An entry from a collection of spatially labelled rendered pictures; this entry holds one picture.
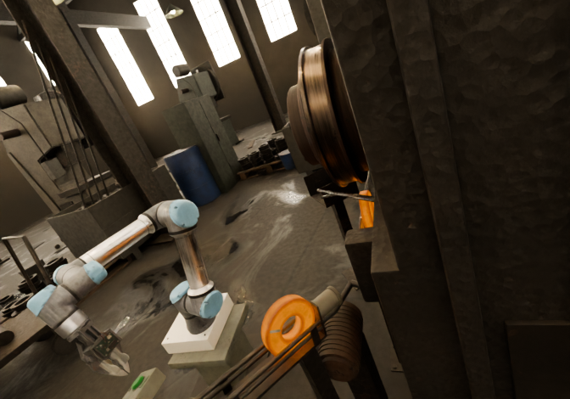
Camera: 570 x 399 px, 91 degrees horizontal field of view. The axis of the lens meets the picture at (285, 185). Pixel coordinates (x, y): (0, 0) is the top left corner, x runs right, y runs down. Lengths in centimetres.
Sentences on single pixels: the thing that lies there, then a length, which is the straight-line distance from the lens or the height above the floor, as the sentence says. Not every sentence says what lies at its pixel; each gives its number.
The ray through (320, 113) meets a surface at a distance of 76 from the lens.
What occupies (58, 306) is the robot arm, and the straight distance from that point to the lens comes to 110.
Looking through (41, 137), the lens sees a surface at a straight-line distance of 604.
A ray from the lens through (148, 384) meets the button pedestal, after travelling 116.
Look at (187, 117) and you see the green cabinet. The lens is 446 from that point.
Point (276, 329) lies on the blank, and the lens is 80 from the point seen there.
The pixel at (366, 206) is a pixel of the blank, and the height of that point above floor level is 79.
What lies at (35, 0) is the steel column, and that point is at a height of 281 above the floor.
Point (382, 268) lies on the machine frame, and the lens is 64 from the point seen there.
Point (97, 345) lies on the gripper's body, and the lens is 109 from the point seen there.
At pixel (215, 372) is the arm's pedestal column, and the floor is 13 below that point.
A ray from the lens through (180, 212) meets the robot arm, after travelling 121.
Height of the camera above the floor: 129
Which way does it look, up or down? 20 degrees down
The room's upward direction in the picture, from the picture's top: 22 degrees counter-clockwise
